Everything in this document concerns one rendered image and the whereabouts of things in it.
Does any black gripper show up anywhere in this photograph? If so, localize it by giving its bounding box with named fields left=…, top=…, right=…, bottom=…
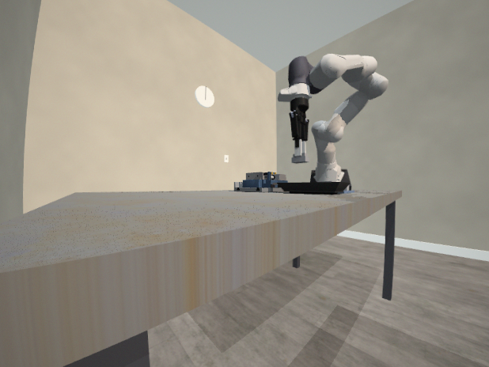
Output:
left=289, top=97, right=309, bottom=157

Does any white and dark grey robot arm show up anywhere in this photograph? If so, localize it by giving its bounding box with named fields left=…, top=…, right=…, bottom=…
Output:
left=278, top=54, right=389, bottom=182

